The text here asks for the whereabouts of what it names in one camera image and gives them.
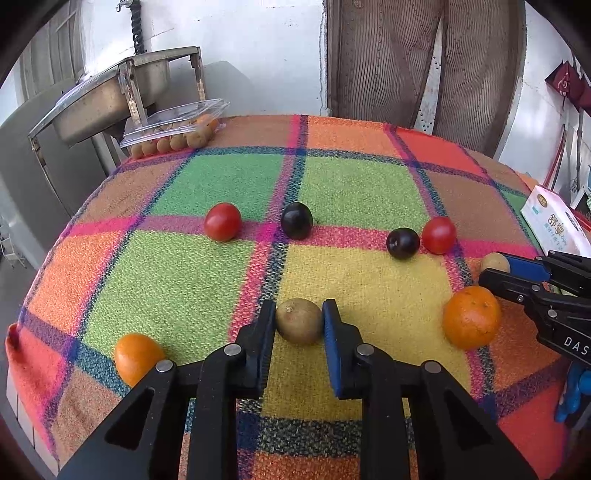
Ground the smaller green-tan kiwi fruit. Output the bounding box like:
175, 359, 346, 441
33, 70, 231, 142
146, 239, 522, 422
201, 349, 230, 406
276, 298, 324, 345

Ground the red tomato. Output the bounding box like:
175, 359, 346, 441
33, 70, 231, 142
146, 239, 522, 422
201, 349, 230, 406
422, 216, 457, 255
204, 203, 242, 242

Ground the maroon folded umbrella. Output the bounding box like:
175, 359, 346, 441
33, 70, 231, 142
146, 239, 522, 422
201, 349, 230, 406
545, 62, 591, 115

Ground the medium orange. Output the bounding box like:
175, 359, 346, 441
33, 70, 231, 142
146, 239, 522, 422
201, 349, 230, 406
442, 286, 502, 351

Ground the larger tan kiwi fruit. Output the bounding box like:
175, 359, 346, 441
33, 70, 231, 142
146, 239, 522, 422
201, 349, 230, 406
480, 252, 511, 273

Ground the right blue gloved hand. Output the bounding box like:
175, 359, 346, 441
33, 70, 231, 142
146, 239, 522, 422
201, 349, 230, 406
554, 362, 590, 429

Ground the yellow-orange small orange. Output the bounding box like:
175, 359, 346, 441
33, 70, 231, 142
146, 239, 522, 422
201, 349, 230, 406
114, 333, 165, 387

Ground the black corrugated hose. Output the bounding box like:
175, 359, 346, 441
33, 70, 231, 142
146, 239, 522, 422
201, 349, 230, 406
115, 0, 146, 56

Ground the right black plum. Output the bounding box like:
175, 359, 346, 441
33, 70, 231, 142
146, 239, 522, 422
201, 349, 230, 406
386, 228, 421, 260

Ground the brown quilted door curtain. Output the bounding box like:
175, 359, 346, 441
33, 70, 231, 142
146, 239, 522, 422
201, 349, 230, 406
324, 1, 526, 157

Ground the metal sink on stand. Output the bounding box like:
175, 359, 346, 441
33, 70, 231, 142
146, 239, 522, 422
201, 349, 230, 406
28, 46, 205, 201

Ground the clear plastic fruit box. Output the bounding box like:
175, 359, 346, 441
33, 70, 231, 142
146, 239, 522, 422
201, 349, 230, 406
120, 99, 230, 159

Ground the red-handled mop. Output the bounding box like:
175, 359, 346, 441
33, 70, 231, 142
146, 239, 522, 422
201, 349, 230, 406
542, 125, 568, 190

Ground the left black plum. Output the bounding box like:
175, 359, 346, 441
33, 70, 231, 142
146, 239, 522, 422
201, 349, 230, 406
280, 202, 314, 240

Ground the white tissue pack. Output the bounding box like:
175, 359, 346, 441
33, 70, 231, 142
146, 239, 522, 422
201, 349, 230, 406
521, 186, 590, 258

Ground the black plum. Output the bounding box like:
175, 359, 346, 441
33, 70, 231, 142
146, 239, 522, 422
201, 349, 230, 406
386, 228, 421, 260
280, 202, 314, 240

